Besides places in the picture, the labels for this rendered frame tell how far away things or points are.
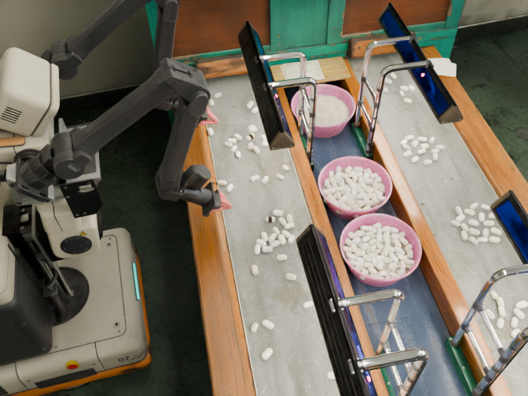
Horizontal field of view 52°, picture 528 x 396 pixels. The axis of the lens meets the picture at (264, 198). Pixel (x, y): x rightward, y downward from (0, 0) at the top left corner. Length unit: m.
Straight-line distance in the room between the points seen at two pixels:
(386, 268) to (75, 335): 1.24
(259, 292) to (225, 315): 0.14
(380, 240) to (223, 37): 1.08
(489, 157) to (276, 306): 1.01
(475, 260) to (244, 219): 0.78
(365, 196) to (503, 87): 2.04
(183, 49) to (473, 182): 1.28
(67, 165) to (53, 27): 1.91
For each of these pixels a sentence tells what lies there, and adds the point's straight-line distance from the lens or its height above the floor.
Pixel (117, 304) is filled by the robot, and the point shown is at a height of 0.28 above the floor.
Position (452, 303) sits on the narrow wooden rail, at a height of 0.76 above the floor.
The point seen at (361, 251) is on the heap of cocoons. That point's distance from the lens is 1.82.
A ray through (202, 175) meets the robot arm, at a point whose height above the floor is 1.05.
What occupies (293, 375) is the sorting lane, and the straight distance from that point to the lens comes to 1.61.
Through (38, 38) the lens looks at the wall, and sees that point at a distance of 3.34.
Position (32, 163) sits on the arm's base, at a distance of 1.52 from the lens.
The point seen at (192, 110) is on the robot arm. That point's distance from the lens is 1.37.
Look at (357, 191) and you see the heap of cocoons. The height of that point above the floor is 0.74.
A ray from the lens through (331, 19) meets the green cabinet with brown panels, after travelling 2.41.
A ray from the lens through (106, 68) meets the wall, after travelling 3.44.
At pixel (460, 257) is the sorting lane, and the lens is 1.89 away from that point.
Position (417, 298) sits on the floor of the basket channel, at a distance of 1.85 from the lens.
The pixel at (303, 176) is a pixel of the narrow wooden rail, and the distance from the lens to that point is 1.98.
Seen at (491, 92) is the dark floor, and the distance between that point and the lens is 3.78.
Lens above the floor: 2.24
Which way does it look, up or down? 51 degrees down
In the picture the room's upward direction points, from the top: 2 degrees counter-clockwise
